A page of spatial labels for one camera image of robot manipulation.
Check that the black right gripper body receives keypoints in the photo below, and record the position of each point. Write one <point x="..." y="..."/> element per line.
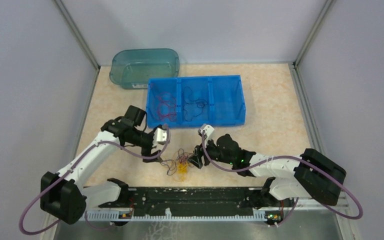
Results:
<point x="213" y="151"/>

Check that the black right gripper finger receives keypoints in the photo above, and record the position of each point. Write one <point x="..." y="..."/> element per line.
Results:
<point x="196" y="160"/>
<point x="198" y="151"/>

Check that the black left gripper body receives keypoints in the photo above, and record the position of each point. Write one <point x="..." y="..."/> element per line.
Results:
<point x="144" y="140"/>

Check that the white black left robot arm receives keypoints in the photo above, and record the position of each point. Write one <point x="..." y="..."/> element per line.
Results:
<point x="64" y="194"/>

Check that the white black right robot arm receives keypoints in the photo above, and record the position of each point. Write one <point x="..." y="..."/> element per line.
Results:
<point x="308" y="175"/>

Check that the blue three-compartment plastic bin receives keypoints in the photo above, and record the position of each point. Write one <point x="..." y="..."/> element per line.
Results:
<point x="189" y="102"/>

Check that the teal transparent plastic tub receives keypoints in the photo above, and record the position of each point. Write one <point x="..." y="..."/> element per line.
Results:
<point x="132" y="68"/>

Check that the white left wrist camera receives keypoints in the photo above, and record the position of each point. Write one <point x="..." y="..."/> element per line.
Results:
<point x="160" y="136"/>

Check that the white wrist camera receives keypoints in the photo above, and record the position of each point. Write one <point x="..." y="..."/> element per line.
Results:
<point x="207" y="131"/>
<point x="160" y="136"/>

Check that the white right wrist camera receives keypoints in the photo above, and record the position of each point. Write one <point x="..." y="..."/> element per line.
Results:
<point x="207" y="131"/>

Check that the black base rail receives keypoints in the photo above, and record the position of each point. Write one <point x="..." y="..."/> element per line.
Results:
<point x="196" y="201"/>

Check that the grey slotted cable duct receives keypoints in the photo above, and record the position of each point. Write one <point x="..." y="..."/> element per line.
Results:
<point x="116" y="216"/>

